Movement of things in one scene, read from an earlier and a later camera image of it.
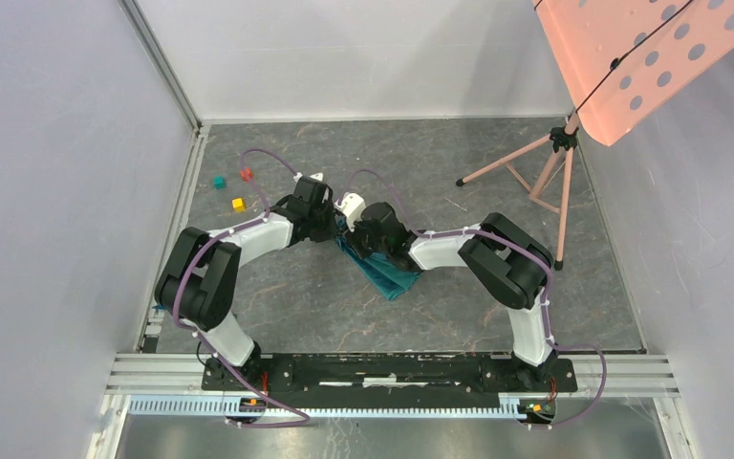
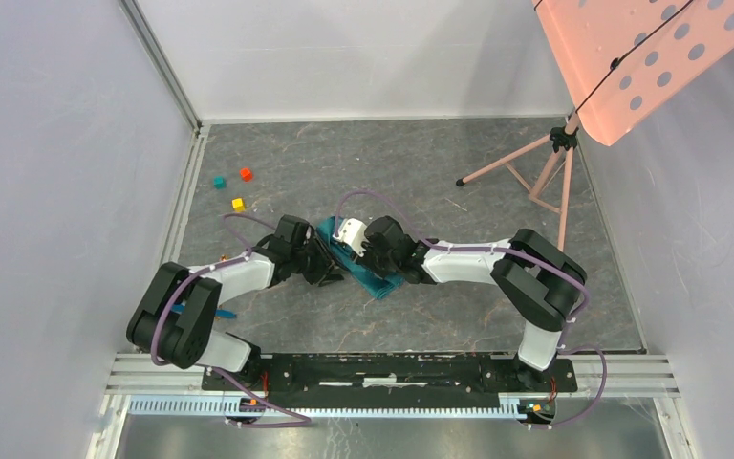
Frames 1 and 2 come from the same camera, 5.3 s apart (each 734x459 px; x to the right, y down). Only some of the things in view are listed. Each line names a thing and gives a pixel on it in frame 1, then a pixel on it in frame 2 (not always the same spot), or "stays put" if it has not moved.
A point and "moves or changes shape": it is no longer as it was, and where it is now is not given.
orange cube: x=248 y=172 stays put
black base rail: x=380 y=382 stays put
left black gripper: x=328 y=234 to x=326 y=263
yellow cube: x=238 y=205 stays put
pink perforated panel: x=624 y=62 stays put
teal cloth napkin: x=385 y=278 moves or changes shape
